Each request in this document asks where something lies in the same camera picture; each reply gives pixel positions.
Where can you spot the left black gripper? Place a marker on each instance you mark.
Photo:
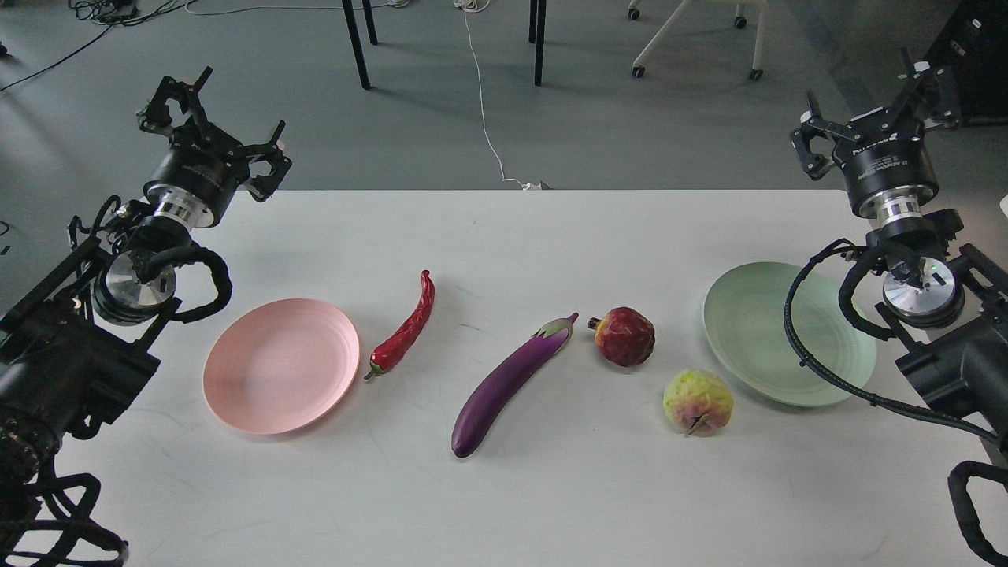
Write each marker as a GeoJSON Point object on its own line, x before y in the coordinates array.
{"type": "Point", "coordinates": [194, 169]}

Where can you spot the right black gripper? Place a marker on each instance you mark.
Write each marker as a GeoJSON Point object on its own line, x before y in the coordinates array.
{"type": "Point", "coordinates": [883, 161]}

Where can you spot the red chili pepper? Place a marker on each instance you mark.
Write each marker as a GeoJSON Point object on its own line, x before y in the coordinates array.
{"type": "Point", "coordinates": [390, 352]}

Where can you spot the red pomegranate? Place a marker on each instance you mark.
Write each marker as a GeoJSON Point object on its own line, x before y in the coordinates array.
{"type": "Point", "coordinates": [623, 336]}

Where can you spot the yellow pink apple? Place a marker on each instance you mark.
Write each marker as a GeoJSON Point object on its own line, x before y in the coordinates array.
{"type": "Point", "coordinates": [698, 401]}

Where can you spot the purple eggplant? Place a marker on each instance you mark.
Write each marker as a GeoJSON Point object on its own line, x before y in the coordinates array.
{"type": "Point", "coordinates": [487, 401]}

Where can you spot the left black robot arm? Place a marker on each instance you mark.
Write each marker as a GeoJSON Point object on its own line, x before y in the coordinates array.
{"type": "Point", "coordinates": [75, 349]}

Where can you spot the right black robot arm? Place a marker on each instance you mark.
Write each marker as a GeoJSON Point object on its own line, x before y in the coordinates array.
{"type": "Point", "coordinates": [947, 310]}

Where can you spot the black equipment case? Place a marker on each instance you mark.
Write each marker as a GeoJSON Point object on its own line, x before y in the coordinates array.
{"type": "Point", "coordinates": [973, 42]}

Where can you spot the black table leg left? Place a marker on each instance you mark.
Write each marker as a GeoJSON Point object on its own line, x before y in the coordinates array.
{"type": "Point", "coordinates": [355, 36]}

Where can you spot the black table leg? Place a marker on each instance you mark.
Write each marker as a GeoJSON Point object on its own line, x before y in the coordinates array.
{"type": "Point", "coordinates": [536, 36]}
{"type": "Point", "coordinates": [355, 36]}

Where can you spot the green plate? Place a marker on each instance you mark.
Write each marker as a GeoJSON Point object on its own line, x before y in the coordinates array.
{"type": "Point", "coordinates": [743, 316]}

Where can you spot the pink plate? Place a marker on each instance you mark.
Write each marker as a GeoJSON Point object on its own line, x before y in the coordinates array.
{"type": "Point", "coordinates": [281, 366]}

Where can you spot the black table leg right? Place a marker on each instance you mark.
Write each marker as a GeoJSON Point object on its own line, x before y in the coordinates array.
{"type": "Point", "coordinates": [536, 36]}

